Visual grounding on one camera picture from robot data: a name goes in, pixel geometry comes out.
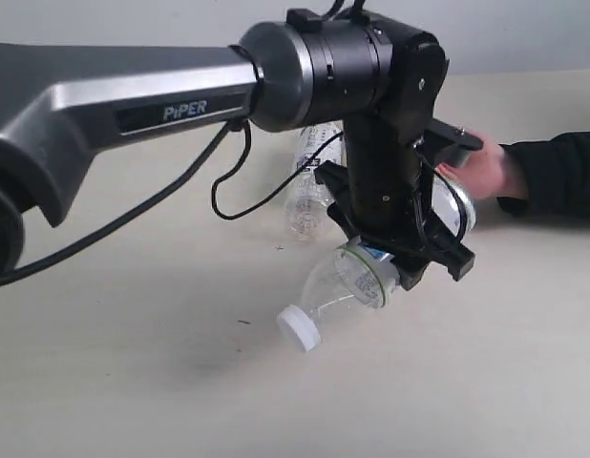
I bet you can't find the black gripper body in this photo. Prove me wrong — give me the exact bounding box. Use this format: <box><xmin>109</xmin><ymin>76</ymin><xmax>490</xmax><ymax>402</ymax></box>
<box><xmin>314</xmin><ymin>161</ymin><xmax>475</xmax><ymax>291</ymax></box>

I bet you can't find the lime label clear bottle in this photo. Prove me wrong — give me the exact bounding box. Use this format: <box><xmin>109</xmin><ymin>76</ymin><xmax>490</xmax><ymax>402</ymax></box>
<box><xmin>277</xmin><ymin>237</ymin><xmax>405</xmax><ymax>352</ymax></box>

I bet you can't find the clear bottle white blue label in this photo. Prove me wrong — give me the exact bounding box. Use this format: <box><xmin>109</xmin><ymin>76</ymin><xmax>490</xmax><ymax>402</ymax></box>
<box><xmin>284</xmin><ymin>122</ymin><xmax>344</xmax><ymax>240</ymax></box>

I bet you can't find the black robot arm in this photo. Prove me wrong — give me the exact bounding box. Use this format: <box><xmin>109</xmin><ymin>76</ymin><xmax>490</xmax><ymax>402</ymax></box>
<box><xmin>0</xmin><ymin>2</ymin><xmax>482</xmax><ymax>289</ymax></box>

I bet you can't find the person's open hand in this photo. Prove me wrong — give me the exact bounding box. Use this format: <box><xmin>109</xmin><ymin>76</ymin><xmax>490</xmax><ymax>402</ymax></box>
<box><xmin>436</xmin><ymin>131</ymin><xmax>529</xmax><ymax>200</ymax></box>

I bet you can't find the black cable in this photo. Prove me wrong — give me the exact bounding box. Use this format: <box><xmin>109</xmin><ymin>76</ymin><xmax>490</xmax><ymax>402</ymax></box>
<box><xmin>0</xmin><ymin>118</ymin><xmax>347</xmax><ymax>300</ymax></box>

